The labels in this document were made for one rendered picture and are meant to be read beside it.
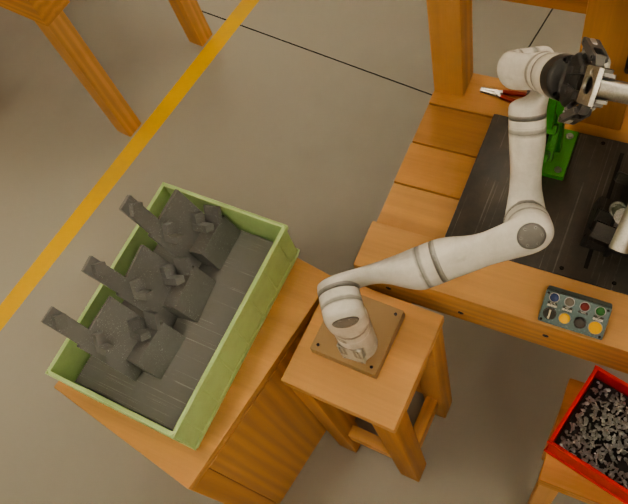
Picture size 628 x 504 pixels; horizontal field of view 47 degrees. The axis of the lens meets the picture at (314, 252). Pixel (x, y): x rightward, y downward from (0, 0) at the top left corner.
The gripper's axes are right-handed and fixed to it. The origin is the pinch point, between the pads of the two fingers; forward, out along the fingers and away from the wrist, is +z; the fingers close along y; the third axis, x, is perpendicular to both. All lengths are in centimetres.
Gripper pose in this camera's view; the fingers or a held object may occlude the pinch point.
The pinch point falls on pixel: (600, 87)
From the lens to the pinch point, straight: 113.8
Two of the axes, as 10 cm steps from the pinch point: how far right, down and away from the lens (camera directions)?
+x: 9.8, 1.6, 1.2
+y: 1.9, -9.3, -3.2
